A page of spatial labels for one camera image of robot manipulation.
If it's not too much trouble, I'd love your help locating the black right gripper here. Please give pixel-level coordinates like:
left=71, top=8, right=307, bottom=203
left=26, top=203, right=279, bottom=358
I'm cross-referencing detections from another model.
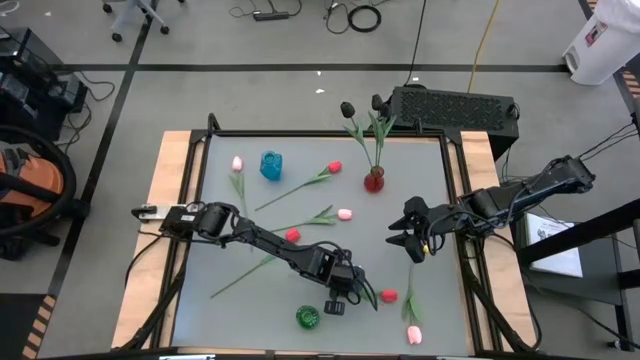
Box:
left=385, top=196, right=456, bottom=265

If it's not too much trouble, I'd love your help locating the red artificial tulip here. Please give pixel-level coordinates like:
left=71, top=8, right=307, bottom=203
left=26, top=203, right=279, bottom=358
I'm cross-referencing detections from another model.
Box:
left=253, top=160, right=344, bottom=213
left=360, top=287, right=400, bottom=307
left=208, top=227, right=303, bottom=300

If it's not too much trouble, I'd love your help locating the pink artificial tulip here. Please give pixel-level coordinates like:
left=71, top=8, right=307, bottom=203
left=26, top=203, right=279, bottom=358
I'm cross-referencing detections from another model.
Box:
left=269, top=203, right=354, bottom=234
left=228, top=155, right=254, bottom=251
left=401, top=263, right=424, bottom=347

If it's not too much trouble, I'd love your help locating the green artificial leaf stem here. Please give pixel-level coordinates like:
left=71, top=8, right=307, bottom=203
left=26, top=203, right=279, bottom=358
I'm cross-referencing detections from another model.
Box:
left=370, top=93, right=385, bottom=174

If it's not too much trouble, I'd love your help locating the black artificial tulip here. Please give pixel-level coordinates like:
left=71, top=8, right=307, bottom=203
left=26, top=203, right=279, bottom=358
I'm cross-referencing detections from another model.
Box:
left=339, top=101, right=377, bottom=174

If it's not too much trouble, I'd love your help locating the green glass vase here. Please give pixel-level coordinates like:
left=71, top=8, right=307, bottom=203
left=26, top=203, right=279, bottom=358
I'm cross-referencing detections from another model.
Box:
left=295, top=305, right=321, bottom=331

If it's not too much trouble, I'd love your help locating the red glass vase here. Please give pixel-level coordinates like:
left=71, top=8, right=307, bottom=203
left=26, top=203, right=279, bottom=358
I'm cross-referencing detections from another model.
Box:
left=363, top=165, right=386, bottom=194

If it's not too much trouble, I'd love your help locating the green leafy stem in vase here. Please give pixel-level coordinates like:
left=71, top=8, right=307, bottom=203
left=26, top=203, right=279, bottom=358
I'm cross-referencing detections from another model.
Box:
left=373, top=102, right=398, bottom=174

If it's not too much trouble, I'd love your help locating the blue glass vase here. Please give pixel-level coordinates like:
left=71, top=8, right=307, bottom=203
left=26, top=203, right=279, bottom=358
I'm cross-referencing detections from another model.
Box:
left=259, top=150, right=284, bottom=182

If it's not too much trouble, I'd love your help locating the grey table mat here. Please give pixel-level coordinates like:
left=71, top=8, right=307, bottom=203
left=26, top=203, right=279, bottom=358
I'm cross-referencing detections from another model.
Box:
left=170, top=134, right=475, bottom=357

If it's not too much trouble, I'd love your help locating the black perforated computer case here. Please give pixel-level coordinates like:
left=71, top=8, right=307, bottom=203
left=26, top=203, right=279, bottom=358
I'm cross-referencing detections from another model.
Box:
left=388, top=84, right=521, bottom=162

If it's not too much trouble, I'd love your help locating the white printed paper sheet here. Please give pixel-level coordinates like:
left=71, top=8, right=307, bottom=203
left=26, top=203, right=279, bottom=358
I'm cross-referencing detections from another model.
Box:
left=524, top=212, right=585, bottom=279

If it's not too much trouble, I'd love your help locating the black metal stand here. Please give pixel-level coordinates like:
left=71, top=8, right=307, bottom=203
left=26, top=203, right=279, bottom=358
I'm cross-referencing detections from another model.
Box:
left=513, top=197, right=640, bottom=351

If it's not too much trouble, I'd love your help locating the black power strip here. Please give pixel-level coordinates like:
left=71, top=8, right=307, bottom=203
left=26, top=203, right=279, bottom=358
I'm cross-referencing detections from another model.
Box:
left=252, top=10, right=291, bottom=23

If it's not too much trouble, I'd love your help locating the white trash bin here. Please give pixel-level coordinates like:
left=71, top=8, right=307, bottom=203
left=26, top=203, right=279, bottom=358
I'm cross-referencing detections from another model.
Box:
left=561, top=0, right=640, bottom=86

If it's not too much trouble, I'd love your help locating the orange shop vacuum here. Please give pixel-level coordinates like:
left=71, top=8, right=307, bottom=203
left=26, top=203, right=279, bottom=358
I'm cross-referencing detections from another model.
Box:
left=0, top=123, right=91, bottom=261

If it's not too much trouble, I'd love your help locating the grey wheeled chair base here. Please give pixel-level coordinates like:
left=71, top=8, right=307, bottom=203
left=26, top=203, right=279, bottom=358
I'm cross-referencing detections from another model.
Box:
left=101, top=0, right=187, bottom=44

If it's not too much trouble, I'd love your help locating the black equipment stack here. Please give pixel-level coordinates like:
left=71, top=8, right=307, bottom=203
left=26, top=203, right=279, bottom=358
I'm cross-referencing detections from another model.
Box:
left=0, top=27, right=90, bottom=144

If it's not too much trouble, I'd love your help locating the black metal table frame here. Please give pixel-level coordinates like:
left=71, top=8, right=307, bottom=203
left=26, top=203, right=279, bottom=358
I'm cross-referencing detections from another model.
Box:
left=112, top=112, right=544, bottom=360

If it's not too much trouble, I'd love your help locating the yellow cable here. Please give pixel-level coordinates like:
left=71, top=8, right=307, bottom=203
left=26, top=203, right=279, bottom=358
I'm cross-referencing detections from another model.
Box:
left=467, top=0, right=502, bottom=94

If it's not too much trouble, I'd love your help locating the coiled black cable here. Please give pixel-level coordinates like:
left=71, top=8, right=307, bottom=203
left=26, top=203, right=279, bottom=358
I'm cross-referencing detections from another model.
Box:
left=346, top=4, right=384, bottom=34

